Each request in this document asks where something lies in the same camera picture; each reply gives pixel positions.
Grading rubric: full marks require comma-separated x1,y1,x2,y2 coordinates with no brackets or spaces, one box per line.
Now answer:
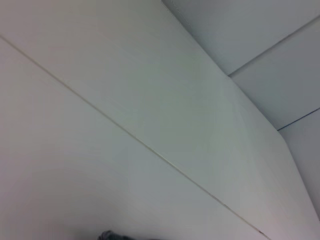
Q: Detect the blue denim shorts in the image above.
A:
97,229,131,240

